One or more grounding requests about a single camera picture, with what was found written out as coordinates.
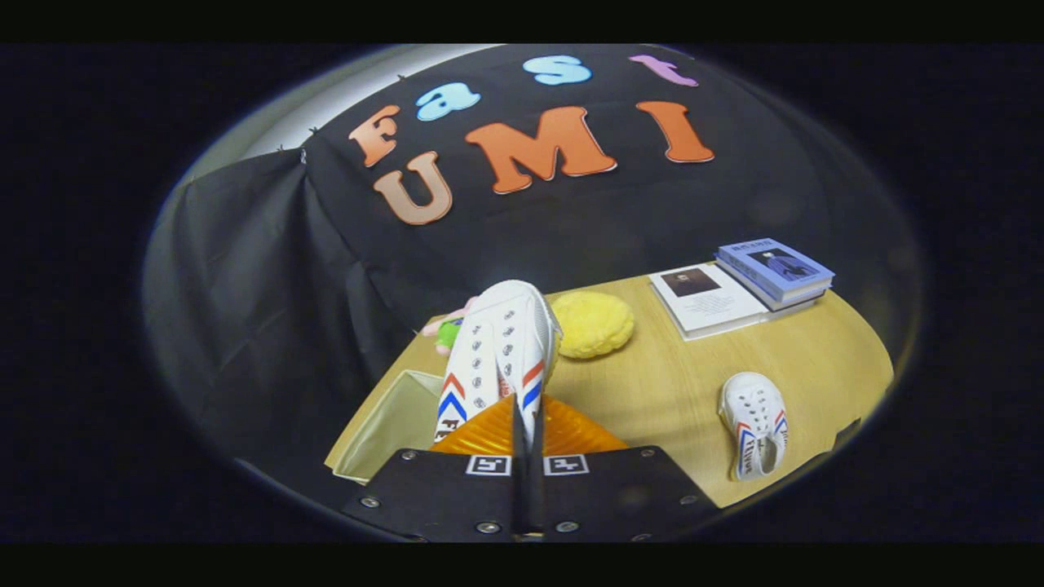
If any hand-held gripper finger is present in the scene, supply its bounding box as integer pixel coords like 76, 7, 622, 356
530, 395, 719, 543
343, 397, 531, 543

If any cream fabric storage box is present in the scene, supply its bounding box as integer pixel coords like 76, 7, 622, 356
325, 369, 445, 486

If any yellow round plush toy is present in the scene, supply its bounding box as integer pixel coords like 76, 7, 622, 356
551, 291, 635, 360

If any blue book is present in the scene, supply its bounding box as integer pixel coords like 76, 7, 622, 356
714, 238, 835, 312

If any white striped sneaker shoe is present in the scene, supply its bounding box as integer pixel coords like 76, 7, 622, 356
718, 372, 790, 482
432, 280, 564, 449

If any pink and green plush toy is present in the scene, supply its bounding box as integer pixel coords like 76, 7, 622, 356
421, 296, 482, 356

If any black backdrop cloth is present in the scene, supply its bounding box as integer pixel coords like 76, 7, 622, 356
143, 43, 922, 506

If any white book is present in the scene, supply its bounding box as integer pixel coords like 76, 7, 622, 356
648, 263, 772, 342

